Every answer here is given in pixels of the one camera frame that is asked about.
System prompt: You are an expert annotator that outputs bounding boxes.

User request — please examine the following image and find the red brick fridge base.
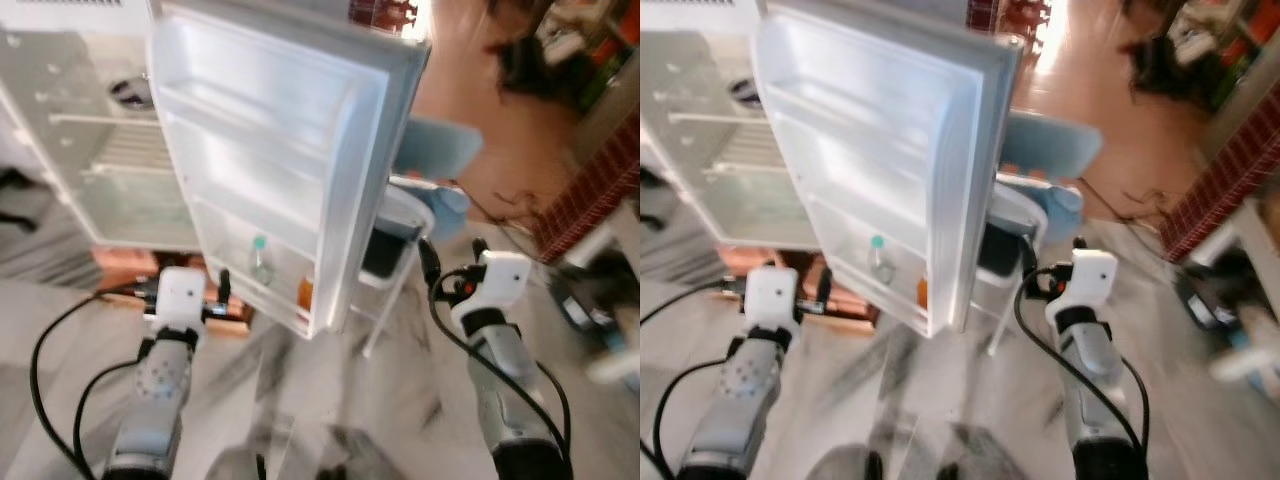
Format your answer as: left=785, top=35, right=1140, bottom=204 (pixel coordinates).
left=92, top=245, right=253, bottom=323
left=715, top=245, right=881, bottom=323

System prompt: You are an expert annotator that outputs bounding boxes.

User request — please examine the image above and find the silver fridge door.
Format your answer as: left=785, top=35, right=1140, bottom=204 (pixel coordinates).
left=147, top=0, right=434, bottom=340
left=752, top=0, right=1026, bottom=340

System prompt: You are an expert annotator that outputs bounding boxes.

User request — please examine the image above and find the silver fridge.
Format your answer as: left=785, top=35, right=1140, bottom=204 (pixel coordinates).
left=640, top=0, right=1026, bottom=340
left=0, top=0, right=434, bottom=340

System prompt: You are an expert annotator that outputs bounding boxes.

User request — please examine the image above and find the clear bottle teal cap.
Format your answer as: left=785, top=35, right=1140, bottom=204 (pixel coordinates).
left=865, top=234, right=897, bottom=288
left=247, top=234, right=277, bottom=288

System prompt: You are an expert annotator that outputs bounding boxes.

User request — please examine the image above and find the white grey folding chair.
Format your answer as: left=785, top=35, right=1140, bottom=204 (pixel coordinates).
left=985, top=108, right=1101, bottom=358
left=355, top=118, right=483, bottom=358

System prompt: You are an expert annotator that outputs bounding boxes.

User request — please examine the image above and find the black floor device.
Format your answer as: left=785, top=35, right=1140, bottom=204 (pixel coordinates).
left=1178, top=250, right=1263, bottom=336
left=553, top=255, right=641, bottom=349

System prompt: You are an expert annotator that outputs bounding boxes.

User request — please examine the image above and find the red brick column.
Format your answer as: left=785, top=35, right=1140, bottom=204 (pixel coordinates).
left=347, top=0, right=419, bottom=33
left=965, top=0, right=1048, bottom=39

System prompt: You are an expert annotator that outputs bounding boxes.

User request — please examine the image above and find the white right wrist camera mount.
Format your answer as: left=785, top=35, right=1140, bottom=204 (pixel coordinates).
left=1045, top=248, right=1118, bottom=319
left=450, top=250, right=531, bottom=319

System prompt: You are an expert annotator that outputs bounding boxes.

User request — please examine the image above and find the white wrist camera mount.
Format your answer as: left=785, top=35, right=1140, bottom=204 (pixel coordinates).
left=1045, top=248, right=1118, bottom=319
left=155, top=266, right=209, bottom=333
left=743, top=265, right=799, bottom=331
left=450, top=250, right=531, bottom=319

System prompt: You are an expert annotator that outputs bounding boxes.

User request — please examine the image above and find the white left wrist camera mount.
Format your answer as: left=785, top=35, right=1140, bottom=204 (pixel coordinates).
left=155, top=266, right=209, bottom=333
left=743, top=265, right=799, bottom=331

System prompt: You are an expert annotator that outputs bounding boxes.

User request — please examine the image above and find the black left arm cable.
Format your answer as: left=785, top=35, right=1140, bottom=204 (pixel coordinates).
left=640, top=285, right=751, bottom=471
left=28, top=285, right=161, bottom=471

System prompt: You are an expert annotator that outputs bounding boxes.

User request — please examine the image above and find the low red brick wall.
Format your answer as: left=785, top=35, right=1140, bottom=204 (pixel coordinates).
left=530, top=95, right=641, bottom=264
left=1160, top=95, right=1280, bottom=264

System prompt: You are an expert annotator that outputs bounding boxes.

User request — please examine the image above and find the white wire fridge shelf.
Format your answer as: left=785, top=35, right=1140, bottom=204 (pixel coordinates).
left=665, top=105, right=779, bottom=183
left=45, top=108, right=169, bottom=183

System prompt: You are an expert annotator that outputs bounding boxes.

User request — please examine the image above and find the white furniture frame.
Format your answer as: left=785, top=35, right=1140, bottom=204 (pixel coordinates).
left=585, top=320, right=641, bottom=389
left=1208, top=195, right=1280, bottom=386

